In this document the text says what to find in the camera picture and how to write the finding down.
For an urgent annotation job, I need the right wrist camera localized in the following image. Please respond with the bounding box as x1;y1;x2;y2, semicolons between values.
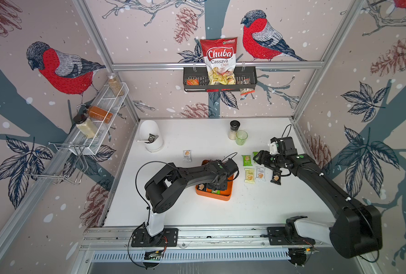
269;137;297;156

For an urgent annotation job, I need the black lid cream jar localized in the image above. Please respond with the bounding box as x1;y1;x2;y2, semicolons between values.
73;114;98;139

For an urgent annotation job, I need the white wire wall shelf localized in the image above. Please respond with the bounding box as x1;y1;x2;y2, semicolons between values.
55;82;129;155

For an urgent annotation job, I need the chrome wire rack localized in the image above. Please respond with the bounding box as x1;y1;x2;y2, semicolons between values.
23;142;88;186

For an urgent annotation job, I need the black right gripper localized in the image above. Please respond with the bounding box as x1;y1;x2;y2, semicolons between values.
251;150;285;170

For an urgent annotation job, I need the red Chuba cassava chips bag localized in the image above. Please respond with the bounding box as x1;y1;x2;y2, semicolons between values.
200;37;237;86

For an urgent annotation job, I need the black cookie packet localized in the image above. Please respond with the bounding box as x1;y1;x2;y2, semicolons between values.
198;184;206;191
270;171;281;186

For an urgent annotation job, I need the glass jar of grains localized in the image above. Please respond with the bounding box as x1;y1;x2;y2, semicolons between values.
108;73;125;97

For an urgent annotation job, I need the cream yellow cookie packet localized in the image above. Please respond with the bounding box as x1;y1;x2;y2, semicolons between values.
245;169;255;184

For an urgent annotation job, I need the black wire wall basket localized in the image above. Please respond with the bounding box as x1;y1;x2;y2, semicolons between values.
183;67;257;92

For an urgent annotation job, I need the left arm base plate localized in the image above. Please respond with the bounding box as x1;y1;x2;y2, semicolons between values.
130;228;178;248

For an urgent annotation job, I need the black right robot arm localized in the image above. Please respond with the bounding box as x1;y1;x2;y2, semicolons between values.
253;151;383;259

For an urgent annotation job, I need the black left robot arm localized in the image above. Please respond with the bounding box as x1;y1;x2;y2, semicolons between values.
144;158;239;237

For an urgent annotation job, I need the green translucent cup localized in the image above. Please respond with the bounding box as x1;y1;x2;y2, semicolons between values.
236;130;249;146

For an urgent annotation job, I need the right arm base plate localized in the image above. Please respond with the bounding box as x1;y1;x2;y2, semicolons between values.
266;226;316;246

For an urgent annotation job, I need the orange sauce bottle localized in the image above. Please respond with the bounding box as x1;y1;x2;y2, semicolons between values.
84;106;113;124

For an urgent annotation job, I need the orange storage box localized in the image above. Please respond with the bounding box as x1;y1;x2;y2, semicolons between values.
195;175;234;201

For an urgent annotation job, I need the black cap spice shaker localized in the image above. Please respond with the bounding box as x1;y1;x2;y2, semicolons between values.
228;120;241;140

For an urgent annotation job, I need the white cookie packet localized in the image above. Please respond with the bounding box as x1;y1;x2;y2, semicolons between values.
255;167;266;182
183;150;192;162

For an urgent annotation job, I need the white rounded container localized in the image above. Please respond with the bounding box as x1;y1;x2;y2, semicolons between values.
137;120;164;153

